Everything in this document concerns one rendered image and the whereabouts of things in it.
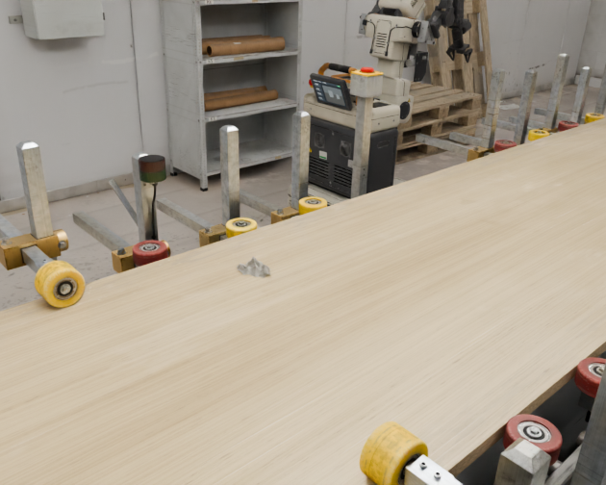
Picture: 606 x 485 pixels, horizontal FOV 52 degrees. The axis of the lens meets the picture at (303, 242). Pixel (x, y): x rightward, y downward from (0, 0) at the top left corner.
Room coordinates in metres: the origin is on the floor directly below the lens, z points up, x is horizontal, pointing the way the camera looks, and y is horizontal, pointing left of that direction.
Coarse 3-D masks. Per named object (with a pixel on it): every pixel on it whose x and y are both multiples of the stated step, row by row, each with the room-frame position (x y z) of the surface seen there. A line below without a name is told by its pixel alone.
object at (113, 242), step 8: (80, 216) 1.57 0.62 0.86; (88, 216) 1.57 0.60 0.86; (80, 224) 1.55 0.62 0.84; (88, 224) 1.51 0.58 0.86; (96, 224) 1.51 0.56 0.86; (88, 232) 1.51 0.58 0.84; (96, 232) 1.47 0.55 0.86; (104, 232) 1.46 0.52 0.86; (112, 232) 1.47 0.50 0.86; (104, 240) 1.44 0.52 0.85; (112, 240) 1.42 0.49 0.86; (120, 240) 1.42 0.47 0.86; (112, 248) 1.41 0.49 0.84
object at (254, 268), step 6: (252, 258) 1.22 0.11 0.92; (240, 264) 1.20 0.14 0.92; (246, 264) 1.22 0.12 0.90; (252, 264) 1.21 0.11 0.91; (258, 264) 1.21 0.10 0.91; (240, 270) 1.19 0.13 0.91; (246, 270) 1.19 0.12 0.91; (252, 270) 1.18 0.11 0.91; (258, 270) 1.18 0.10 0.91; (264, 270) 1.18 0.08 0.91; (258, 276) 1.17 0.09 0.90; (264, 276) 1.17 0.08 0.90
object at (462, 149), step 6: (420, 138) 2.57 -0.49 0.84; (426, 138) 2.54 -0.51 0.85; (432, 138) 2.53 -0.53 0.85; (432, 144) 2.52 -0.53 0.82; (438, 144) 2.50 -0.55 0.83; (444, 144) 2.47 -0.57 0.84; (450, 144) 2.45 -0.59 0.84; (456, 144) 2.44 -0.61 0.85; (462, 144) 2.45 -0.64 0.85; (450, 150) 2.45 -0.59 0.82; (456, 150) 2.43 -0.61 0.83; (462, 150) 2.41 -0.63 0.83
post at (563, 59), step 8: (560, 56) 2.72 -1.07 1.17; (568, 56) 2.73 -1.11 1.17; (560, 64) 2.72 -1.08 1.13; (560, 72) 2.71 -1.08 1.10; (560, 80) 2.71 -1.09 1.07; (552, 88) 2.73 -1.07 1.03; (560, 88) 2.71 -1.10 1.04; (552, 96) 2.72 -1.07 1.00; (560, 96) 2.72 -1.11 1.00; (552, 104) 2.72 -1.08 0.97; (552, 112) 2.71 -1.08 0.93; (552, 120) 2.71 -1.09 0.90; (552, 128) 2.72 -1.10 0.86
